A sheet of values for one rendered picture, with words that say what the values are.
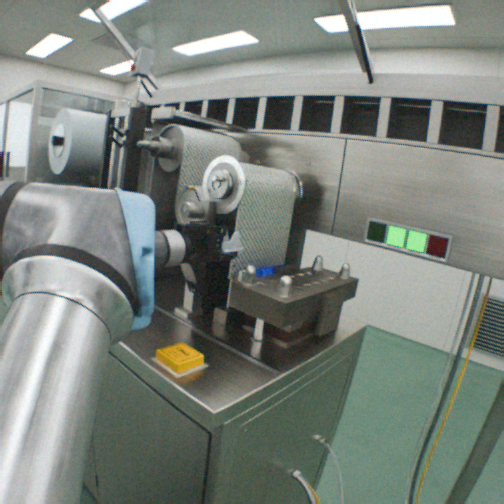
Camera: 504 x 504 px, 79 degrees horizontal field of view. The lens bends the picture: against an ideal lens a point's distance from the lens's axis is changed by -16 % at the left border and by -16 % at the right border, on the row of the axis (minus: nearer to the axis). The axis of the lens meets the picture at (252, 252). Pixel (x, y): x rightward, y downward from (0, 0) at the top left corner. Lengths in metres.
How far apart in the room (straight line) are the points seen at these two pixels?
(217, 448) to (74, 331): 0.50
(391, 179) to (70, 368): 0.94
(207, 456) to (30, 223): 0.56
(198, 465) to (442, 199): 0.86
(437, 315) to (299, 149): 2.56
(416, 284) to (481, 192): 2.52
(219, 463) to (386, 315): 3.02
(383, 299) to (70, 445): 3.43
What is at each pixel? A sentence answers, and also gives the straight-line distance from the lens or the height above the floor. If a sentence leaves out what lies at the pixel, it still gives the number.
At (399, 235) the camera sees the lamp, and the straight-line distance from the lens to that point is 1.02.
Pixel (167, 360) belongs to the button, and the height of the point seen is 0.92.
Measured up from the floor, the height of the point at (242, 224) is 1.16.
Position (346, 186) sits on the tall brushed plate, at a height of 1.30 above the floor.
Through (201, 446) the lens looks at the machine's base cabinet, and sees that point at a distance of 0.74.
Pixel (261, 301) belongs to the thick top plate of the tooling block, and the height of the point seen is 1.01.
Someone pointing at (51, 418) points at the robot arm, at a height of 1.13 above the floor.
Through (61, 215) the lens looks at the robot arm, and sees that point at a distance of 0.31.
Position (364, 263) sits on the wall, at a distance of 3.59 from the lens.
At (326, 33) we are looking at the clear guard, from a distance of 1.16.
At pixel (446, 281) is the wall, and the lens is 3.39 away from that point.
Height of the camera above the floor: 1.28
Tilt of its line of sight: 11 degrees down
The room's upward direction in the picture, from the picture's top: 8 degrees clockwise
